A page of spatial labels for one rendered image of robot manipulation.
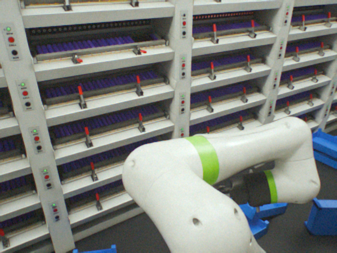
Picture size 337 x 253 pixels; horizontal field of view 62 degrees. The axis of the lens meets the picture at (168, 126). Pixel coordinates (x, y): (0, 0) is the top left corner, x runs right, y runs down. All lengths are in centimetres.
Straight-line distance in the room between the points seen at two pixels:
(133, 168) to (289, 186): 45
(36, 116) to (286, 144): 90
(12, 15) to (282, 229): 160
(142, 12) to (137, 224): 111
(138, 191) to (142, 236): 114
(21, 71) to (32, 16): 19
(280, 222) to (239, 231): 138
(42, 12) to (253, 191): 90
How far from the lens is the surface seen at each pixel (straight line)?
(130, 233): 165
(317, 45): 237
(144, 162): 50
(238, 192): 80
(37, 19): 113
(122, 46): 127
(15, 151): 133
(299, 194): 82
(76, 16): 115
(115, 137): 137
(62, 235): 156
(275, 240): 170
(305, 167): 81
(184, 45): 137
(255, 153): 67
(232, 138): 64
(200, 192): 43
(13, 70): 114
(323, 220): 174
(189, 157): 54
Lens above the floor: 122
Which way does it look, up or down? 28 degrees down
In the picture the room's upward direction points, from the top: straight up
